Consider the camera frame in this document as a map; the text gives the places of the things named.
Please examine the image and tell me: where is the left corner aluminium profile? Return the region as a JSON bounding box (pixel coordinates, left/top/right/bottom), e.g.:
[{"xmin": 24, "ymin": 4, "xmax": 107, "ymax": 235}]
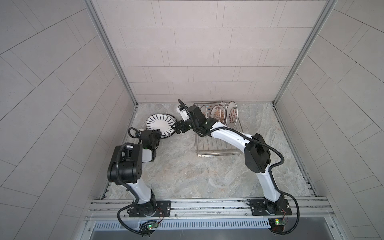
[{"xmin": 84, "ymin": 0, "xmax": 138, "ymax": 107}]

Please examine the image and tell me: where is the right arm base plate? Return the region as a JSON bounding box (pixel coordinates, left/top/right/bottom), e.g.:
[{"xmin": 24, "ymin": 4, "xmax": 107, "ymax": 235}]
[{"xmin": 246, "ymin": 199, "xmax": 293, "ymax": 216}]

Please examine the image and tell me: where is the right circuit board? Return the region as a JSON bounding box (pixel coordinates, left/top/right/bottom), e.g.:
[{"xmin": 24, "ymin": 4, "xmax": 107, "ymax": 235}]
[{"xmin": 268, "ymin": 218, "xmax": 287, "ymax": 234}]

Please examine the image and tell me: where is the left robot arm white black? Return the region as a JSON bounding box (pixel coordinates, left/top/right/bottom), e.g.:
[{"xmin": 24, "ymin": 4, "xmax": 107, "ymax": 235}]
[{"xmin": 107, "ymin": 127, "xmax": 162, "ymax": 217}]

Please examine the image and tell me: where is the orange sunburst plate front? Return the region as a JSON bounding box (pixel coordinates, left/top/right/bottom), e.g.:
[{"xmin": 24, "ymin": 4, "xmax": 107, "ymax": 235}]
[{"xmin": 200, "ymin": 105, "xmax": 208, "ymax": 118}]

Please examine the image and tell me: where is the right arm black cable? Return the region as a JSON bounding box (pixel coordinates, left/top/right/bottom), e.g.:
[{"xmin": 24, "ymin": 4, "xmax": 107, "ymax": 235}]
[{"xmin": 177, "ymin": 98, "xmax": 301, "ymax": 235}]

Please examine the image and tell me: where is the orange pattern plate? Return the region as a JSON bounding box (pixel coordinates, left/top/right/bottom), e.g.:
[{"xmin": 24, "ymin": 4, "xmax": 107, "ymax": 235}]
[
  {"xmin": 210, "ymin": 105, "xmax": 222, "ymax": 122},
  {"xmin": 219, "ymin": 101, "xmax": 228, "ymax": 125}
]

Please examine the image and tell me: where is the corner aluminium profile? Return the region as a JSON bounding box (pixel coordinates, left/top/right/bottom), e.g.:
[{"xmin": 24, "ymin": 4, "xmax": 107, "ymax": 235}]
[
  {"xmin": 84, "ymin": 0, "xmax": 138, "ymax": 107},
  {"xmin": 272, "ymin": 0, "xmax": 338, "ymax": 105}
]

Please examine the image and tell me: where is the black white striped plate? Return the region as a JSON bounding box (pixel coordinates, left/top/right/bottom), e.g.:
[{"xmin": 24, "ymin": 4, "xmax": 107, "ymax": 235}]
[{"xmin": 145, "ymin": 113, "xmax": 177, "ymax": 139}]

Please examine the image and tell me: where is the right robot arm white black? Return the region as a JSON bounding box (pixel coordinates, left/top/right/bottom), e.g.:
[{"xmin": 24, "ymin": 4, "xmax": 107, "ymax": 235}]
[{"xmin": 172, "ymin": 100, "xmax": 285, "ymax": 215}]

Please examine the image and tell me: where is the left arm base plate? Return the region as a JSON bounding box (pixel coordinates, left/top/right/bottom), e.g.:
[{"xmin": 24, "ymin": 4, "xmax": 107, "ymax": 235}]
[{"xmin": 127, "ymin": 201, "xmax": 172, "ymax": 218}]

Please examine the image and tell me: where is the circuit board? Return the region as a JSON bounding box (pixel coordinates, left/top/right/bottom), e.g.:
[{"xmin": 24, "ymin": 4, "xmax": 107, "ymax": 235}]
[
  {"xmin": 140, "ymin": 221, "xmax": 159, "ymax": 236},
  {"xmin": 268, "ymin": 218, "xmax": 287, "ymax": 234}
]

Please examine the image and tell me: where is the left circuit board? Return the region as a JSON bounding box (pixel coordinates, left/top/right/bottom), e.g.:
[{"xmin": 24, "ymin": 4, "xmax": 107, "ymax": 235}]
[{"xmin": 140, "ymin": 221, "xmax": 159, "ymax": 236}]

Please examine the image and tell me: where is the right corner aluminium profile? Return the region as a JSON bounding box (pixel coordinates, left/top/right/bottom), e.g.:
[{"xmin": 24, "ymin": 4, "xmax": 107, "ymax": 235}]
[{"xmin": 272, "ymin": 0, "xmax": 338, "ymax": 105}]

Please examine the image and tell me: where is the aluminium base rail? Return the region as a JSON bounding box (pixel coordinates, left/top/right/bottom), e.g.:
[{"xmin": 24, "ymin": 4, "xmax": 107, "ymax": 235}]
[{"xmin": 85, "ymin": 197, "xmax": 336, "ymax": 221}]

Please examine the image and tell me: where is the metal wire dish rack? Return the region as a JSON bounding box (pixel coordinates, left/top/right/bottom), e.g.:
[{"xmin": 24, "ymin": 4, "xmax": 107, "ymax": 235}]
[{"xmin": 194, "ymin": 102, "xmax": 244, "ymax": 157}]

